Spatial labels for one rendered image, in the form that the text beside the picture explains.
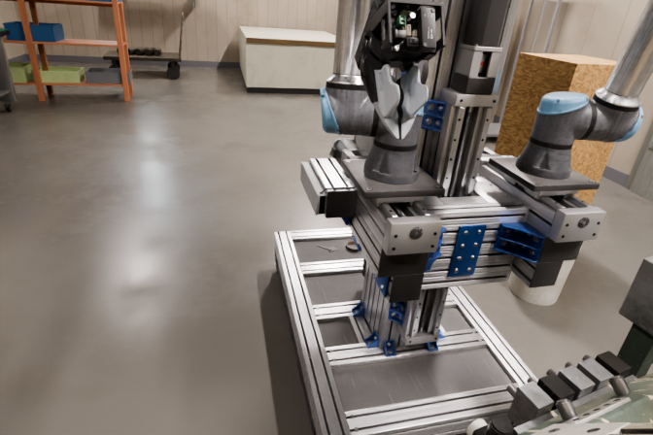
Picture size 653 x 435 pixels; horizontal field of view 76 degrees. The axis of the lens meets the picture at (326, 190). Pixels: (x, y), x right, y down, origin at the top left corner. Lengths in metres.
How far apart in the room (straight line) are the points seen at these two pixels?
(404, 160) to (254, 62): 5.83
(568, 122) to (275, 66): 5.84
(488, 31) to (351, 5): 0.38
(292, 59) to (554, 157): 5.82
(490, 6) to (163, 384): 1.77
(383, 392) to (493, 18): 1.25
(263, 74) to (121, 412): 5.64
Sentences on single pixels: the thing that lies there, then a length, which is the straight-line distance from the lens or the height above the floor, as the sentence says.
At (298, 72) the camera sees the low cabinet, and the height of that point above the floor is 0.35.
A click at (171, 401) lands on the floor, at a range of 1.91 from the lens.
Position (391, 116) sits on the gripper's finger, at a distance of 0.54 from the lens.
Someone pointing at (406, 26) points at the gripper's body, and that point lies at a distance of 0.53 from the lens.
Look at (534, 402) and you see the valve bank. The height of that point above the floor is 0.77.
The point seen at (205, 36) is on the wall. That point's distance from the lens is 9.10.
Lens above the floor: 1.47
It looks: 25 degrees down
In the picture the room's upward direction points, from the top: 5 degrees clockwise
